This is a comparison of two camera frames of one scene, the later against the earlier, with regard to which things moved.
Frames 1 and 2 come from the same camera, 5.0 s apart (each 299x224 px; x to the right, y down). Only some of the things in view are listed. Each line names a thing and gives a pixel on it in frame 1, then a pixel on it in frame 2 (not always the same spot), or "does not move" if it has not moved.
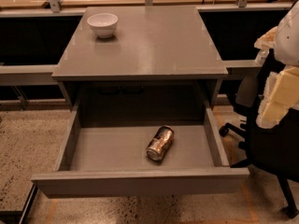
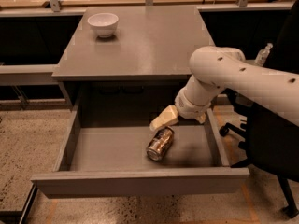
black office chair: x=272 y=150 does not move
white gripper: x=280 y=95 → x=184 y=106
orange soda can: x=161 y=143 does not move
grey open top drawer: x=105 y=153 does not move
